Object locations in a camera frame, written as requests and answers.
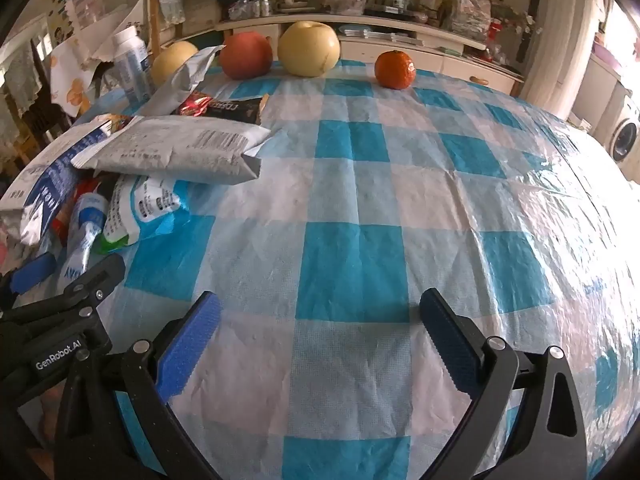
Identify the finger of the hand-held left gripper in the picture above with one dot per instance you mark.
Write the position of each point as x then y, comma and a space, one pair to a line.
97, 276
32, 272

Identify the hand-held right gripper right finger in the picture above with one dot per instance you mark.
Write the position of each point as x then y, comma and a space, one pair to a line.
450, 345

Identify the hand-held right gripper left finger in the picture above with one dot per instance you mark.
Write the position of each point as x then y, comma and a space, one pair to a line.
190, 345

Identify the small clear plastic bottle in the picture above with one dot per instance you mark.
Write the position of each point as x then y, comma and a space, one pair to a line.
85, 230

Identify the red wrapper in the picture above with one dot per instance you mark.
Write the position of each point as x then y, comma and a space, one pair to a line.
59, 227

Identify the white blue pouch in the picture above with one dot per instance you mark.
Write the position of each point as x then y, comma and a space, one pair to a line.
142, 205

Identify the blue white snack bag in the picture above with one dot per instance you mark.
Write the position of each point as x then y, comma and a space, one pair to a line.
45, 180

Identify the grey printed packet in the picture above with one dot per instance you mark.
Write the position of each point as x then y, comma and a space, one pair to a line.
170, 147

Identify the dark snack wrapper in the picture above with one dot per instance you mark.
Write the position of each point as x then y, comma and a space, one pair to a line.
225, 108

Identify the silver foil wrapper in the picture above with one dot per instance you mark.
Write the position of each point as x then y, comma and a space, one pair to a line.
187, 77

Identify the blue checkered tablecloth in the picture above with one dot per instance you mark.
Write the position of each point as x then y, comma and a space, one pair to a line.
350, 260

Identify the white floral dining tablecloth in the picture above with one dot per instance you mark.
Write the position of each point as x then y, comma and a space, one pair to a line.
75, 85

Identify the white plastic bottle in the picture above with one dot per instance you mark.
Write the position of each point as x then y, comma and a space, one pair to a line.
131, 67

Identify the yellow pear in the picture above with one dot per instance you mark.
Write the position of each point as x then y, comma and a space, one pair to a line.
170, 60
309, 49

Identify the light wooden chair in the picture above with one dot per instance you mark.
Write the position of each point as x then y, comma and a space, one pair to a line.
154, 35

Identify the red apple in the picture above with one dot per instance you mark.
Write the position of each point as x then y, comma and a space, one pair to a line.
246, 55

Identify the white washing machine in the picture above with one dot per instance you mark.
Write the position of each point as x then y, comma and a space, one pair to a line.
625, 135

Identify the orange tangerine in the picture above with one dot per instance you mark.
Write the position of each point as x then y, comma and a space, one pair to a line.
395, 69

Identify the row of small glass jars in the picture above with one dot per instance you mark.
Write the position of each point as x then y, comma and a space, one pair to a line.
250, 7

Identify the white curtain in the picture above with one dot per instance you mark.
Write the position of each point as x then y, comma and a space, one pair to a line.
565, 35

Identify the pile of bagged goods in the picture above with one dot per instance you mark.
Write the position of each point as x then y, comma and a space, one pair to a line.
470, 10

